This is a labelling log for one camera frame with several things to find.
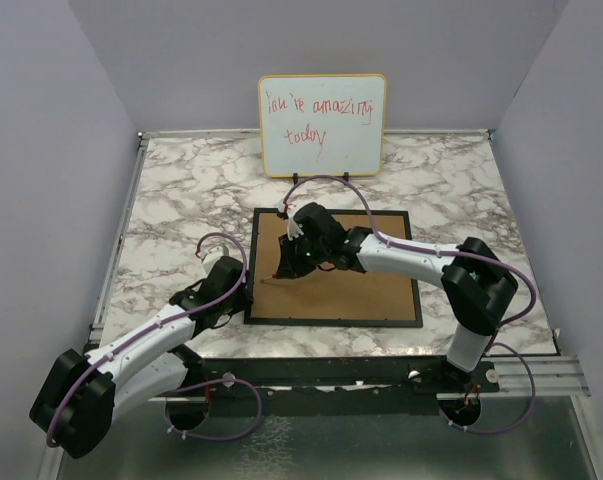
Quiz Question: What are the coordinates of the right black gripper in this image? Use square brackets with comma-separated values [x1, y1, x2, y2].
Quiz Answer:
[277, 229, 329, 280]

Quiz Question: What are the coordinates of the black picture frame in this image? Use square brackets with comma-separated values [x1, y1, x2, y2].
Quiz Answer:
[244, 208, 423, 328]

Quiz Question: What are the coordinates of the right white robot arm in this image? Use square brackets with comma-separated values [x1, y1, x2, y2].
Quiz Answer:
[274, 202, 518, 391]

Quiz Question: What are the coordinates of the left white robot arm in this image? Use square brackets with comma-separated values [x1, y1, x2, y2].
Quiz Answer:
[29, 255, 251, 458]

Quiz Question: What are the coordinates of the black whiteboard stand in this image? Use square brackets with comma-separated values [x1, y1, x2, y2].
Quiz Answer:
[293, 172, 350, 189]

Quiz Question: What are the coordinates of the yellow-framed whiteboard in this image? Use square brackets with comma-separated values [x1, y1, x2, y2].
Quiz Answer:
[258, 74, 387, 178]

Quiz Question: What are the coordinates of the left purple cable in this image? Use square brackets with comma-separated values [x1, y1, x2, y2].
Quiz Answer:
[45, 232, 265, 447]

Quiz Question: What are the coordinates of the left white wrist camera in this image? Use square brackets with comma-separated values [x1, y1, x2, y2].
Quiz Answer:
[198, 244, 229, 269]

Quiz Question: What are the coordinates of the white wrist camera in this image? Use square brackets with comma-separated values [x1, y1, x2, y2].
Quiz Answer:
[276, 200, 304, 240]
[198, 244, 229, 269]

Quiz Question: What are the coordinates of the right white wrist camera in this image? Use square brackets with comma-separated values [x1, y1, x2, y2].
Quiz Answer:
[276, 200, 304, 240]

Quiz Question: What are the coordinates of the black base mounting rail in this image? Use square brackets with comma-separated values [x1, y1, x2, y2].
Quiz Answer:
[182, 355, 499, 417]

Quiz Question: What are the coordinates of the aluminium table edge rail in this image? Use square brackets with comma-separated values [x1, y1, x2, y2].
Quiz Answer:
[79, 132, 149, 354]

